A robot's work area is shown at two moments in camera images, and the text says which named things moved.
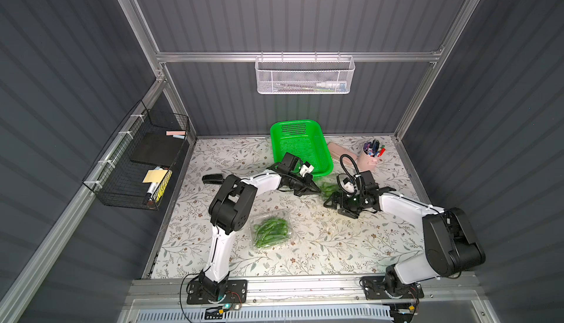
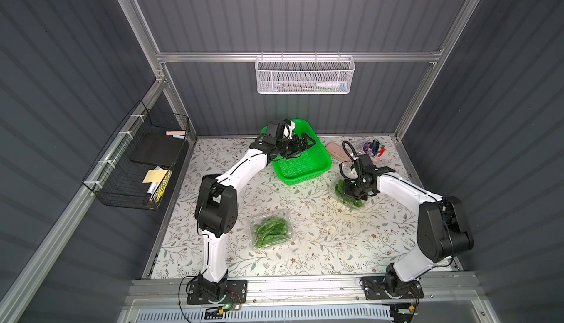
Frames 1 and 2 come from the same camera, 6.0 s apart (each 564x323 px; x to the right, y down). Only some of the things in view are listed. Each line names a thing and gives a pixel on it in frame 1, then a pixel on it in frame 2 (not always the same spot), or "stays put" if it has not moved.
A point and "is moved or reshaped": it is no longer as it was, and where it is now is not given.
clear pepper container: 327,188 is moved or reshaped
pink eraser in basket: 173,133 stays put
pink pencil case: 337,150 stays put
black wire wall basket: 137,166 stays put
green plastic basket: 305,140 stays put
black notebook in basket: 156,148 stays put
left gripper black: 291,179 -> 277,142
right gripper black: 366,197 -> 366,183
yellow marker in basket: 164,186 stays put
